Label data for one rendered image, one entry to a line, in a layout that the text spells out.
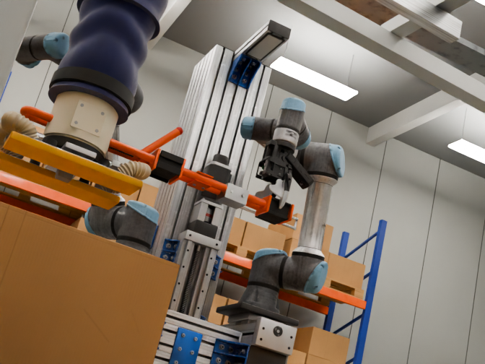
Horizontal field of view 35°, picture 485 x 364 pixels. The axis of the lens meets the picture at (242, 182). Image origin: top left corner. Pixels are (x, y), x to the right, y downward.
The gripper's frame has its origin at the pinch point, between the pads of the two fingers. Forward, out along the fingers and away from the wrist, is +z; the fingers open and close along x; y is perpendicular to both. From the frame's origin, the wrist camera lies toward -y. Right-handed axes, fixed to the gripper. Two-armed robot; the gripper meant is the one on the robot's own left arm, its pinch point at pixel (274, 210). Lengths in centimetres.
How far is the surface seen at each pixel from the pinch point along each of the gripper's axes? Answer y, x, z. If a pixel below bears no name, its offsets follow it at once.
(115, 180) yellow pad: 50, 14, 13
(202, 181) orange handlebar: 24.7, 3.4, 1.3
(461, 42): -281, -319, -337
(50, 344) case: 54, 20, 56
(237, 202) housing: 13.2, 3.3, 3.2
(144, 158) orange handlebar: 42.2, 3.7, 1.3
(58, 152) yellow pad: 66, 16, 13
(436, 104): -490, -648, -482
